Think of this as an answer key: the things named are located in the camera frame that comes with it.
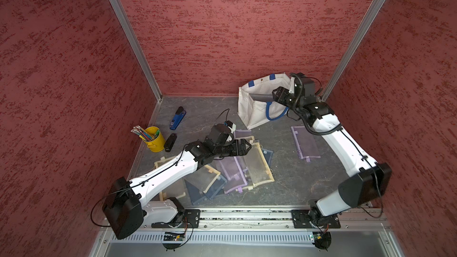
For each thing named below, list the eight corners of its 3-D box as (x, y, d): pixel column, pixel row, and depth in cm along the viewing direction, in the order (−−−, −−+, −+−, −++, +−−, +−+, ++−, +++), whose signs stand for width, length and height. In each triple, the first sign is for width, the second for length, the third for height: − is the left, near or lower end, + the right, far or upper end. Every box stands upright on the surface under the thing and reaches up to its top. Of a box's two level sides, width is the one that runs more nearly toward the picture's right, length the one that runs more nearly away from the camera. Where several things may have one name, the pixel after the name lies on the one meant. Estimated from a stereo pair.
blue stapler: (170, 129, 106) (168, 125, 103) (179, 109, 116) (178, 105, 113) (179, 130, 106) (177, 126, 103) (187, 110, 116) (186, 106, 113)
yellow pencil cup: (151, 153, 96) (143, 143, 87) (153, 138, 102) (145, 127, 93) (165, 151, 97) (158, 141, 88) (166, 136, 103) (160, 125, 94)
